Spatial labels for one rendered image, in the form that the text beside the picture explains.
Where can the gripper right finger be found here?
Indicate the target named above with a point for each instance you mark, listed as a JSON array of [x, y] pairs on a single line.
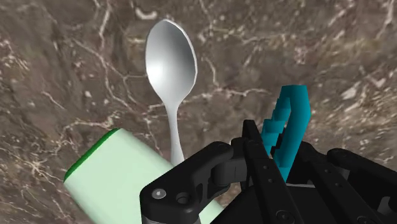
[[347, 180]]

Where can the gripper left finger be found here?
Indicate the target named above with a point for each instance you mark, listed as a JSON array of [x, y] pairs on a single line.
[[198, 173]]

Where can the teal jagged tool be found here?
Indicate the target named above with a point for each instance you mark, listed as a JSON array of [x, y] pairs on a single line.
[[290, 130]]

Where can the pale green rounded box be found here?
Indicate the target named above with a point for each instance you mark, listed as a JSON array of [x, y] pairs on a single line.
[[121, 176]]

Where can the silver metal spoon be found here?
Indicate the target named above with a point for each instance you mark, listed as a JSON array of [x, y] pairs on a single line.
[[171, 68]]

